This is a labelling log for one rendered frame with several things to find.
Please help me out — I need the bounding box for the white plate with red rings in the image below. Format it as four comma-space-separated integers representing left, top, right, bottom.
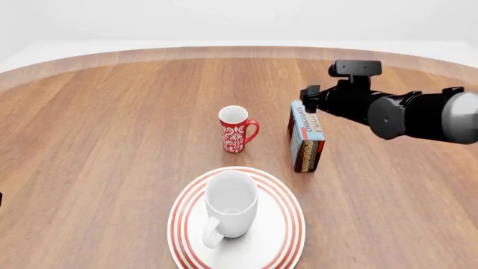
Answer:
167, 166, 306, 269

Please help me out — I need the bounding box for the white ceramic mug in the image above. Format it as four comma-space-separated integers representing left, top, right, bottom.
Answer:
202, 170, 259, 250

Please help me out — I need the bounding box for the red mug with white pattern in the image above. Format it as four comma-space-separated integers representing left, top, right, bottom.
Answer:
218, 105, 261, 155

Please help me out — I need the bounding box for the chocolate pudding box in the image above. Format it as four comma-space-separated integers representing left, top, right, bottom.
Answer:
286, 99, 326, 173

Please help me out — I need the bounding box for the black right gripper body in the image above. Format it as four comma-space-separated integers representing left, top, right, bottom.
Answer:
299, 84, 323, 114

